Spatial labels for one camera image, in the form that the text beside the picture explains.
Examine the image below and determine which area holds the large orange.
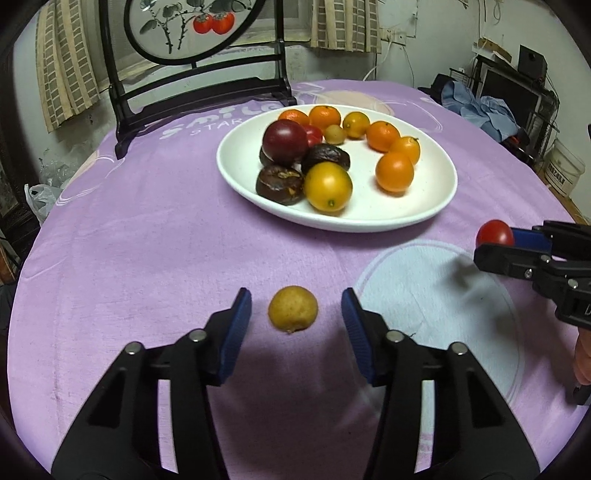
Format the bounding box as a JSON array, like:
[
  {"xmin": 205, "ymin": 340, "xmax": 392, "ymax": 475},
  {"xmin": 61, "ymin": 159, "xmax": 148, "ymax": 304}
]
[
  {"xmin": 375, "ymin": 152, "xmax": 415, "ymax": 194},
  {"xmin": 308, "ymin": 105, "xmax": 342, "ymax": 131}
]

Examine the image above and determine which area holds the orange mandarin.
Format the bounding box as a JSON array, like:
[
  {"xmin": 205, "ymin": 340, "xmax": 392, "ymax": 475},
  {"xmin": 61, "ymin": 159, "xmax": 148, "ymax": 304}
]
[
  {"xmin": 389, "ymin": 136, "xmax": 421, "ymax": 165},
  {"xmin": 366, "ymin": 120, "xmax": 401, "ymax": 153},
  {"xmin": 277, "ymin": 109, "xmax": 310, "ymax": 126}
]

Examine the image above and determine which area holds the yellow orange citrus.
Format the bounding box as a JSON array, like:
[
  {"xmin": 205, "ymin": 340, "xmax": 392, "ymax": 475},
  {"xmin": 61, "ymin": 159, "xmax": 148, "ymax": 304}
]
[{"xmin": 304, "ymin": 162, "xmax": 353, "ymax": 214}]

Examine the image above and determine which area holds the yellow-orange citrus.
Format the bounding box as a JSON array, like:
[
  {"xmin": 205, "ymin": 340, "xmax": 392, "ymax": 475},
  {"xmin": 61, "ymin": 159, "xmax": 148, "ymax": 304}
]
[{"xmin": 342, "ymin": 111, "xmax": 370, "ymax": 140}]

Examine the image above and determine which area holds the small yellow lemon fruit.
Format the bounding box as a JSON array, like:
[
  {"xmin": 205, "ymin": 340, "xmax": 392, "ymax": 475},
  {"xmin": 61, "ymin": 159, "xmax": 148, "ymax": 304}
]
[{"xmin": 267, "ymin": 285, "xmax": 318, "ymax": 334}]

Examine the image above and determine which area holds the dark passion fruit back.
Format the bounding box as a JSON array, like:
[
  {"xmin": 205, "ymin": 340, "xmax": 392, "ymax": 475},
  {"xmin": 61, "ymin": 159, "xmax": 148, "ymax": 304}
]
[{"xmin": 300, "ymin": 143, "xmax": 351, "ymax": 176}]

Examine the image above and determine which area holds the dark passion fruit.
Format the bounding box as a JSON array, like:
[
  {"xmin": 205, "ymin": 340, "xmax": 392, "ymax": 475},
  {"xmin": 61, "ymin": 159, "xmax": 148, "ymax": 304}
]
[
  {"xmin": 259, "ymin": 148, "xmax": 276, "ymax": 167},
  {"xmin": 256, "ymin": 165, "xmax": 304, "ymax": 206},
  {"xmin": 300, "ymin": 143, "xmax": 351, "ymax": 176}
]

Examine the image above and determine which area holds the red cherry tomato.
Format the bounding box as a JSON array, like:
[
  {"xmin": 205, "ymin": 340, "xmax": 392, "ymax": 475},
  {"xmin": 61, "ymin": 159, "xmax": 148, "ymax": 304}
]
[{"xmin": 303, "ymin": 124, "xmax": 324, "ymax": 148}]

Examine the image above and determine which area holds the dark red plum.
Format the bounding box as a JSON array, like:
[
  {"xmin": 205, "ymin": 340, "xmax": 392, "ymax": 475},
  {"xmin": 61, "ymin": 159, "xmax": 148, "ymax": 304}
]
[{"xmin": 262, "ymin": 119, "xmax": 308, "ymax": 165}]

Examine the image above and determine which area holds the small yellow-green kumquat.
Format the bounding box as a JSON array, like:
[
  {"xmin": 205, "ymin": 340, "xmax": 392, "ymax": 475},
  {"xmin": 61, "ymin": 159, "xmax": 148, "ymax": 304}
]
[{"xmin": 324, "ymin": 124, "xmax": 348, "ymax": 145}]

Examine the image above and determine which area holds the person's right hand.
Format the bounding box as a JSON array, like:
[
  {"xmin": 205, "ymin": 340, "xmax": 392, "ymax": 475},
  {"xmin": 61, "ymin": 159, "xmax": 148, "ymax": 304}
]
[{"xmin": 573, "ymin": 328, "xmax": 591, "ymax": 385}]

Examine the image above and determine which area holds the white bucket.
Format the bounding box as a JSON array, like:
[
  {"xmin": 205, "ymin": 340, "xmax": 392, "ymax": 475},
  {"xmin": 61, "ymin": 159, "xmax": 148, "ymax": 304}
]
[{"xmin": 544, "ymin": 139, "xmax": 586, "ymax": 197}]

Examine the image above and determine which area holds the blue clothes pile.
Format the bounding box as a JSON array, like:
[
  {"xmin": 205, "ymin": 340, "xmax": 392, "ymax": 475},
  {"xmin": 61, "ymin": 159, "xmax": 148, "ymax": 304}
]
[{"xmin": 441, "ymin": 80, "xmax": 519, "ymax": 143}]

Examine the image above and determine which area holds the white oval plate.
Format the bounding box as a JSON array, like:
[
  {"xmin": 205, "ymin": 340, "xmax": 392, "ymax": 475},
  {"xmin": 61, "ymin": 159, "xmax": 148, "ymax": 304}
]
[{"xmin": 216, "ymin": 105, "xmax": 458, "ymax": 233}]

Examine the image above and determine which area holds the purple tablecloth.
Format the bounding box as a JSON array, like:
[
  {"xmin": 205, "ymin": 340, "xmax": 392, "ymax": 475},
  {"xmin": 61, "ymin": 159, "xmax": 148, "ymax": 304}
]
[{"xmin": 8, "ymin": 81, "xmax": 586, "ymax": 479}]

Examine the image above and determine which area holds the white plastic bag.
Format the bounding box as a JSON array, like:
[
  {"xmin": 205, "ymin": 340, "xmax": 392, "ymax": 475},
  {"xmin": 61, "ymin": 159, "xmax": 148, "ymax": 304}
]
[{"xmin": 24, "ymin": 184, "xmax": 62, "ymax": 225}]

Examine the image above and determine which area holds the right checked curtain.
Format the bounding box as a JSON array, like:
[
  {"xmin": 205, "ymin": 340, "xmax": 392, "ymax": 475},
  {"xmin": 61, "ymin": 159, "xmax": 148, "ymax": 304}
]
[{"xmin": 311, "ymin": 0, "xmax": 382, "ymax": 54}]

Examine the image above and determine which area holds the checked curtain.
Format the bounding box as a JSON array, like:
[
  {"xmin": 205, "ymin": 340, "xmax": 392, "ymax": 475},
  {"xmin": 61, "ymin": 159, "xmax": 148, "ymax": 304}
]
[
  {"xmin": 35, "ymin": 0, "xmax": 99, "ymax": 133},
  {"xmin": 311, "ymin": 0, "xmax": 382, "ymax": 54}
]

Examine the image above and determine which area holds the left checked curtain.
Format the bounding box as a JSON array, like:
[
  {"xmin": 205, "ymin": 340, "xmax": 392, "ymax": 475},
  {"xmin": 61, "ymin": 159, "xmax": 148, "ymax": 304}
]
[{"xmin": 35, "ymin": 0, "xmax": 99, "ymax": 133}]

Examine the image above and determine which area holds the black framed persimmon screen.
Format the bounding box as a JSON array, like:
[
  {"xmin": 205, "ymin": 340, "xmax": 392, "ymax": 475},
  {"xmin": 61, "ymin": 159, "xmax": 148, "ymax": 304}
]
[{"xmin": 97, "ymin": 1, "xmax": 297, "ymax": 159}]

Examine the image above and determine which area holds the black monitor frame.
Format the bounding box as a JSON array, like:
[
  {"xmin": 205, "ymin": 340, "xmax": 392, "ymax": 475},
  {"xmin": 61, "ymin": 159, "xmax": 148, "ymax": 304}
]
[{"xmin": 472, "ymin": 55, "xmax": 560, "ymax": 157}]

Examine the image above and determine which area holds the wall power socket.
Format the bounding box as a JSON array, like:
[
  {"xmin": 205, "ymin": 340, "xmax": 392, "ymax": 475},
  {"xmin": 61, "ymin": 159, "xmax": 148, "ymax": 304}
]
[{"xmin": 381, "ymin": 29, "xmax": 408, "ymax": 46}]

